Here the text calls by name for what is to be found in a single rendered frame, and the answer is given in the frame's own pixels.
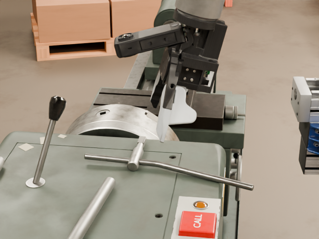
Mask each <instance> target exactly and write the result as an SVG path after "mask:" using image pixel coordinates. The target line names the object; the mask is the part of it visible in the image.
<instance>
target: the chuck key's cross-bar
mask: <svg viewBox="0 0 319 239"><path fill-rule="evenodd" d="M84 158H85V159H88V160H96V161H105V162H115V163H124V164H127V163H128V162H129V159H130V158H128V157H118V156H106V155H97V154H87V153H86V154H85V155H84ZM139 162H140V164H139V165H146V166H154V167H159V168H163V169H167V170H171V171H175V172H179V173H183V174H187V175H191V176H195V177H199V178H203V179H207V180H210V181H214V182H218V183H222V184H226V185H230V186H234V187H238V188H242V189H246V190H250V191H252V190H253V189H254V185H253V184H248V183H244V182H240V181H237V180H233V179H229V178H225V177H221V176H217V175H212V174H208V173H204V172H200V171H197V170H193V169H189V168H185V167H181V166H177V165H172V164H168V163H164V162H161V161H155V160H146V159H139Z"/></svg>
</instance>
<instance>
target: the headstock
mask: <svg viewBox="0 0 319 239"><path fill-rule="evenodd" d="M59 135H60V134H58V133H53V135H52V138H51V141H50V145H49V149H48V152H47V157H46V160H45V163H44V167H43V170H42V174H41V178H43V179H44V180H45V184H44V185H43V186H42V187H39V188H29V187H27V186H26V181H27V180H28V179H30V178H34V175H35V172H36V168H37V165H38V161H39V157H40V153H41V150H42V146H43V144H41V143H40V138H42V137H45V136H46V133H43V132H28V131H13V132H11V133H9V134H8V135H7V136H6V137H5V138H4V139H3V141H2V142H1V144H0V157H2V158H3V159H4V160H5V163H4V165H3V167H2V169H1V171H0V239H67V237H68V236H69V234H70V233H71V231H72V230H73V228H74V226H75V225H76V224H77V222H78V220H79V219H80V217H81V216H82V214H83V213H84V211H85V210H86V208H87V206H88V205H89V203H90V202H91V200H92V199H93V197H94V196H95V194H96V192H97V191H98V189H99V188H100V186H101V185H102V183H103V182H104V180H105V178H107V177H111V178H113V179H114V180H115V181H116V184H115V186H114V188H113V189H112V191H111V193H110V194H109V196H108V198H107V199H106V201H105V203H104V204H103V206H102V208H101V209H100V211H99V212H98V214H97V216H96V217H95V219H94V221H93V222H92V224H91V226H90V227H89V229H88V231H87V232H86V234H85V235H84V237H83V239H171V234H172V230H173V225H174V220H175V215H176V210H177V205H178V199H179V196H185V197H198V198H212V199H221V208H220V218H219V227H218V236H217V239H222V231H223V212H224V193H225V184H222V183H218V182H214V181H210V180H207V179H203V178H199V177H195V176H191V175H187V174H183V173H179V172H175V171H171V170H167V169H163V168H159V167H154V166H146V165H139V167H138V169H137V170H136V171H130V170H129V169H128V167H127V164H124V163H115V162H105V161H96V160H88V159H85V158H84V155H85V154H86V153H87V154H97V155H106V156H118V157H128V158H130V157H131V154H132V151H133V149H134V148H135V147H136V146H137V142H138V140H139V139H138V138H118V137H103V136H88V135H73V134H62V135H65V136H66V137H65V138H60V137H58V136H59ZM26 143H27V144H29V145H31V146H33V147H34V148H32V149H30V150H27V151H24V150H22V149H21V148H19V146H21V145H23V144H26ZM143 152H144V153H143V156H142V158H141V159H146V160H155V161H161V162H164V163H168V164H172V165H177V166H181V167H185V168H189V169H193V170H197V171H200V172H204V173H208V174H212V175H217V176H221V177H225V172H226V170H225V165H226V153H225V150H224V149H223V147H222V146H220V145H219V144H215V143H200V142H185V141H170V140H165V141H164V143H161V142H160V140H155V139H146V144H145V147H144V148H143Z"/></svg>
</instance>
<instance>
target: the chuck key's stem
mask: <svg viewBox="0 0 319 239"><path fill-rule="evenodd" d="M145 144H146V137H145V136H140V137H139V140H138V142H137V146H136V147H135V148H134V149H133V151H132V154H131V157H130V159H129V162H128V164H127V167H128V169H129V170H130V171H136V170H137V169H138V167H139V164H140V162H139V159H141V158H142V156H143V153H144V152H143V148H144V147H145Z"/></svg>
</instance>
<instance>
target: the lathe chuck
mask: <svg viewBox="0 0 319 239"><path fill-rule="evenodd" d="M103 110H108V111H110V112H109V113H108V114H106V115H103V116H97V115H96V114H97V113H98V112H100V111H103ZM147 113H148V111H147V110H144V109H141V108H138V107H135V106H131V105H124V104H110V105H104V106H100V107H96V108H94V109H91V110H89V111H87V112H85V113H84V114H82V115H81V116H79V117H78V118H77V119H76V120H75V121H74V122H73V123H72V124H71V125H70V127H69V128H68V130H67V132H66V134H70V133H71V132H73V131H74V130H76V129H78V128H80V127H82V126H84V125H87V124H90V123H94V122H99V121H120V122H126V123H130V124H133V125H136V126H138V127H141V128H143V129H145V130H147V131H149V132H150V133H152V134H153V135H155V136H156V137H157V138H159V137H158V134H157V132H156V127H157V122H155V121H153V120H152V119H150V118H148V117H147ZM165 140H170V141H179V139H178V137H177V135H176V134H175V133H174V131H173V130H172V129H171V128H170V127H169V126H168V130H167V133H166V137H165Z"/></svg>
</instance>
